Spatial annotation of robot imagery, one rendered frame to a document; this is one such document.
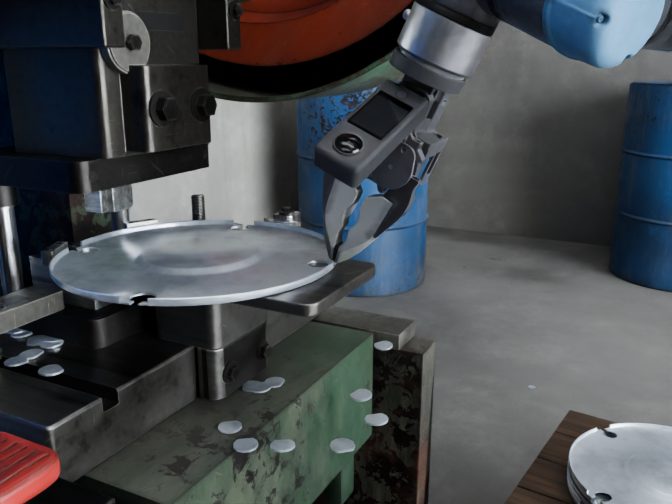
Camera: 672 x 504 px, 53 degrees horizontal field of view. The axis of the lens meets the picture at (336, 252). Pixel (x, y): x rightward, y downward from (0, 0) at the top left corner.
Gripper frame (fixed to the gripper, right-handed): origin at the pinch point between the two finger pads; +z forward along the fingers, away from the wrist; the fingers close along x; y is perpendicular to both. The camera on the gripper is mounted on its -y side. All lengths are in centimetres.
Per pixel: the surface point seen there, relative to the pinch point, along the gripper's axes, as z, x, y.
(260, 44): -7.6, 32.3, 29.9
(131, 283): 7.3, 12.6, -13.4
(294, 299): 1.0, -1.4, -10.4
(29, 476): 3.9, -0.1, -36.7
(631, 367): 59, -61, 168
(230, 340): 11.6, 4.3, -6.3
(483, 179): 69, 32, 328
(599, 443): 26, -40, 46
